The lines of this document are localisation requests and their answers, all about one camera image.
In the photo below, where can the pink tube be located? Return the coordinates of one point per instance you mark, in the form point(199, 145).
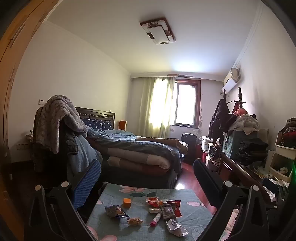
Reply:
point(155, 219)

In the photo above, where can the tan blanket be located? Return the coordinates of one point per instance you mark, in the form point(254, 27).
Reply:
point(161, 141)

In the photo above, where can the blue quilt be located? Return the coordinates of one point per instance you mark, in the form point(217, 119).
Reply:
point(138, 144)

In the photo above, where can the white air conditioner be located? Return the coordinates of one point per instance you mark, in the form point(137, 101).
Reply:
point(230, 82)

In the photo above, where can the pile of pale clothes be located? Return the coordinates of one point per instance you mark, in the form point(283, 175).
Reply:
point(246, 122)

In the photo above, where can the wall socket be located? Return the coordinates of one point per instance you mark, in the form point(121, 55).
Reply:
point(22, 146)

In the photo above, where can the pale curtain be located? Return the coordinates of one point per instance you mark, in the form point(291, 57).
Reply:
point(157, 106)

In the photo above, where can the clothes in storage bin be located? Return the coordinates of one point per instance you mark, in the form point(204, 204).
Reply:
point(289, 132)

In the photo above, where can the wooden coat rack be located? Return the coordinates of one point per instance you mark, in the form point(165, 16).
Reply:
point(240, 99)

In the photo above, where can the blue snack wrapper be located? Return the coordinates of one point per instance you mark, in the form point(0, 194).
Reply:
point(114, 211)

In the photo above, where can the red white snack wrapper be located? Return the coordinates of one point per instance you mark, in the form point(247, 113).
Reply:
point(152, 201)

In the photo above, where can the white appliance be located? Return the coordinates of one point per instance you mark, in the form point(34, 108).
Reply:
point(204, 143)

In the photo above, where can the pink cloth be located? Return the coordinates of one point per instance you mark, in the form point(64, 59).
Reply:
point(240, 112)

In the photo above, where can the floral green tablecloth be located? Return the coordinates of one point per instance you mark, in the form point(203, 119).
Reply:
point(111, 197)

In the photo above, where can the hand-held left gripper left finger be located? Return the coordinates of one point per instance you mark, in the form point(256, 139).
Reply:
point(85, 185)

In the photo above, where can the wooden wardrobe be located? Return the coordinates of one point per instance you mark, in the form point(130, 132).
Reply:
point(13, 46)

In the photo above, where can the orange wooden nightstand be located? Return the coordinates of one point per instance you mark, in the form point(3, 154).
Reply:
point(122, 125)

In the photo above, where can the black bag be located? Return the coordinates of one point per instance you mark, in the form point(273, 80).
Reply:
point(214, 153)

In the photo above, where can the black suitcase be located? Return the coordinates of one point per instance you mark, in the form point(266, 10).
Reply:
point(188, 146)

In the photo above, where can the white cloth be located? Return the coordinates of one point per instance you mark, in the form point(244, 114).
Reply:
point(283, 170)

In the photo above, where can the light blue cloth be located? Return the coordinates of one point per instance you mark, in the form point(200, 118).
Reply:
point(81, 153)

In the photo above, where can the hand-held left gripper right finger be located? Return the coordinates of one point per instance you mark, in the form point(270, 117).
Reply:
point(208, 183)

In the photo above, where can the star print pillow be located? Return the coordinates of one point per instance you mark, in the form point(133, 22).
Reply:
point(97, 124)

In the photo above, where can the chair draped with clothes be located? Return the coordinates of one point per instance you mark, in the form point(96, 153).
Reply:
point(46, 153)

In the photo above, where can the dark wooden dresser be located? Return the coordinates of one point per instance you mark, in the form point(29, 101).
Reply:
point(233, 171)

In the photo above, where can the white storage bin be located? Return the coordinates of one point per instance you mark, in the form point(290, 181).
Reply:
point(285, 151)
point(276, 172)

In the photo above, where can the grey blanket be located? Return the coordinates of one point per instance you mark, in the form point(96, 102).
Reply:
point(57, 118)

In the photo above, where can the dark wooden headboard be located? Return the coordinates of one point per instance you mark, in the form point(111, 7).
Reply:
point(94, 113)

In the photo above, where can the black hanging jacket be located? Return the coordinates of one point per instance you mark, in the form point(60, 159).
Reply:
point(219, 120)

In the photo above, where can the small orange box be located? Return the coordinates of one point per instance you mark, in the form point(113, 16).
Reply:
point(127, 202)

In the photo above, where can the window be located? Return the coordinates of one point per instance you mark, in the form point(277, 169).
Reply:
point(185, 104)

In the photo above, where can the dark brown snack packet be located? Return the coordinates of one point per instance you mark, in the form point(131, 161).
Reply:
point(167, 212)

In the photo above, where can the crumpled tan wrapper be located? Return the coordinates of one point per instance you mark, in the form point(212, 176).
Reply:
point(135, 221)

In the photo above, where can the ceiling lamp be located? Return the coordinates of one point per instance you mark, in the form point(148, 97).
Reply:
point(158, 30)

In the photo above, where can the folded beige quilt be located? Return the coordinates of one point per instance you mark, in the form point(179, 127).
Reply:
point(136, 160)

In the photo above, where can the crumpled white paper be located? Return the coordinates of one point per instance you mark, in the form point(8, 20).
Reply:
point(177, 228)

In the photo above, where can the light switch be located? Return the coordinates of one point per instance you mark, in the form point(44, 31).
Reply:
point(41, 102)

